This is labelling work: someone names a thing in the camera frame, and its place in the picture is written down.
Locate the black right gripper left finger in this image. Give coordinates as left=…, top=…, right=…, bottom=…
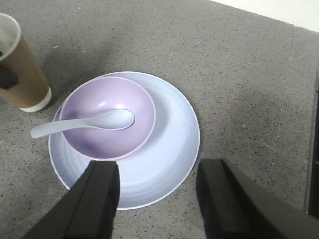
left=23, top=161, right=120, bottom=239

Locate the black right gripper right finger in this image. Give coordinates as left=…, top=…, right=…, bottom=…
left=196, top=159, right=319, bottom=239

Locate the light blue plastic spoon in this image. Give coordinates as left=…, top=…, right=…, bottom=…
left=30, top=109, right=135, bottom=138

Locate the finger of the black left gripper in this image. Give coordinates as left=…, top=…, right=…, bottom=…
left=0, top=55, right=19, bottom=90

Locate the purple plastic bowl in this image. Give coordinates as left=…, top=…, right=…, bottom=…
left=59, top=76, right=156, bottom=161

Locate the light blue plastic plate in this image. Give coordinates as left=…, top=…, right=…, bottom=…
left=48, top=71, right=200, bottom=210

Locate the brown paper cup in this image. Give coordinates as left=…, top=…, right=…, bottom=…
left=0, top=13, right=52, bottom=113

